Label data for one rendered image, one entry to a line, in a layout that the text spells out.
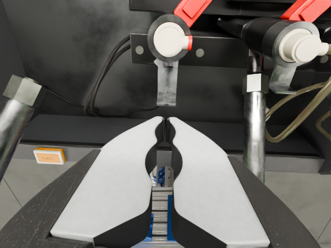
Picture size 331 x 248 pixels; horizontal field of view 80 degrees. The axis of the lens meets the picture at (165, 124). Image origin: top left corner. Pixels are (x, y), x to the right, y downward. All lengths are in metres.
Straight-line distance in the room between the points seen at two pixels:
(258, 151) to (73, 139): 0.35
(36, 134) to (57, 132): 0.04
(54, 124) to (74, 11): 0.24
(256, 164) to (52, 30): 0.43
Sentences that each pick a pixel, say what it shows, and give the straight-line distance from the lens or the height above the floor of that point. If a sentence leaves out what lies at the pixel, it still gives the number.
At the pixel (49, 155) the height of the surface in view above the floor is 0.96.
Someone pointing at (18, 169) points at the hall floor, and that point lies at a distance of 2.17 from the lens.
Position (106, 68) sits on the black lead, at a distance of 0.27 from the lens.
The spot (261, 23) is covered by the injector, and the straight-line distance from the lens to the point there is 0.19.
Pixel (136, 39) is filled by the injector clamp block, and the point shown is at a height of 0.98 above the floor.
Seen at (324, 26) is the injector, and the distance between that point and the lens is 0.27.
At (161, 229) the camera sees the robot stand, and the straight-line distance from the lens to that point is 0.74.
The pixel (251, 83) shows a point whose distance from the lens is 0.19.
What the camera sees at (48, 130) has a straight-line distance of 0.49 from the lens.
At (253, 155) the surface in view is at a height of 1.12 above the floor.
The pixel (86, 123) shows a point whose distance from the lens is 0.49.
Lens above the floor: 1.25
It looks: 59 degrees down
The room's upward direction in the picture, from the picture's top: 177 degrees counter-clockwise
